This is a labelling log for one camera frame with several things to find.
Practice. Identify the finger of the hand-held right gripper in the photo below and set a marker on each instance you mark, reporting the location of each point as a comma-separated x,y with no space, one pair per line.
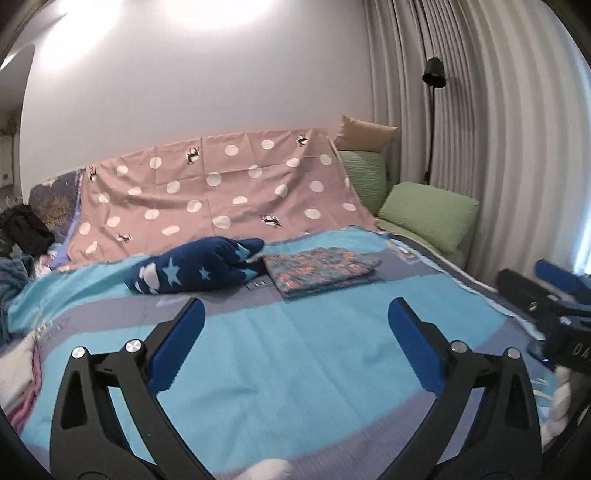
561,275
521,290

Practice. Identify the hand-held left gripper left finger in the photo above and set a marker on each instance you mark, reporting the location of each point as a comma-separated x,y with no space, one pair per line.
178,341

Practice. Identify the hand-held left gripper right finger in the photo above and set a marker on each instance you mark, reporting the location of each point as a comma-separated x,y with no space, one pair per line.
415,346

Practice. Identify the floral patterned cloth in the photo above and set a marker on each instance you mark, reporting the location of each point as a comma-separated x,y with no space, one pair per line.
318,272

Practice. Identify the person's right forearm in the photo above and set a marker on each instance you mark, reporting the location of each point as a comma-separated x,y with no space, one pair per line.
561,401

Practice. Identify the pile of dark clothes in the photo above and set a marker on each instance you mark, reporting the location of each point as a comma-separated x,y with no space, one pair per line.
25,228

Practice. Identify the navy star print garment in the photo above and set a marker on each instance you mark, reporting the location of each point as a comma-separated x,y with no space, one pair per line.
184,270

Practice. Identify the blue striped blanket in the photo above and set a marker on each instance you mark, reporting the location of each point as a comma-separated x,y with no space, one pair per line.
277,369

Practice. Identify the large green pillow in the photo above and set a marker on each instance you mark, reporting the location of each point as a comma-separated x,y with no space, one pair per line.
429,212

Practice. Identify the white fluffy cloth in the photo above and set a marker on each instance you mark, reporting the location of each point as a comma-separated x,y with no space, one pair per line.
270,468

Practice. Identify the white crumpled cloth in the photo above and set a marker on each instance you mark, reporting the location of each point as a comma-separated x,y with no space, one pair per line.
16,369

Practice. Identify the pink polka dot sheet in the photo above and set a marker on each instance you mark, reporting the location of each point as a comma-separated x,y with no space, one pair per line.
231,184

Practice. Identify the pink striped cloth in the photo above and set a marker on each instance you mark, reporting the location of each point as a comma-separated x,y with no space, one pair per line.
25,413

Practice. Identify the white pleated curtain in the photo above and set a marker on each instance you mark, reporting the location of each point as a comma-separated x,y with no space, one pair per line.
508,115

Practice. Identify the small green pillow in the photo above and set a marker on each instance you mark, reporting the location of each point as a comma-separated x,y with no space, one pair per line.
364,180

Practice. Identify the blue denim cloth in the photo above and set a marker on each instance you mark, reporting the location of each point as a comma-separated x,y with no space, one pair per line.
11,290

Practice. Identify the dark patterned cushion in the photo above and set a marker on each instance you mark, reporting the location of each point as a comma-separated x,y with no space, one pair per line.
53,198

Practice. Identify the beige pillow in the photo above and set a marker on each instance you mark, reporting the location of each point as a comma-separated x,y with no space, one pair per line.
364,134

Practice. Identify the black floor lamp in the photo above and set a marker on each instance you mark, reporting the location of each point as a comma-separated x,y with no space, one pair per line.
434,74

